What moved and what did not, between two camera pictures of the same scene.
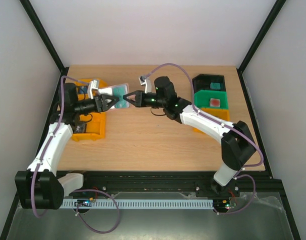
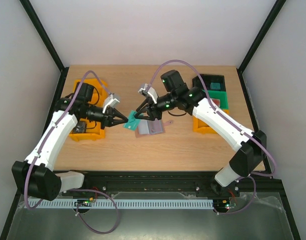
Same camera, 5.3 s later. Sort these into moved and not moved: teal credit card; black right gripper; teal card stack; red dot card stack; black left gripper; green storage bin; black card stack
Moved: black left gripper; black right gripper; teal credit card
Not moved: red dot card stack; teal card stack; green storage bin; black card stack
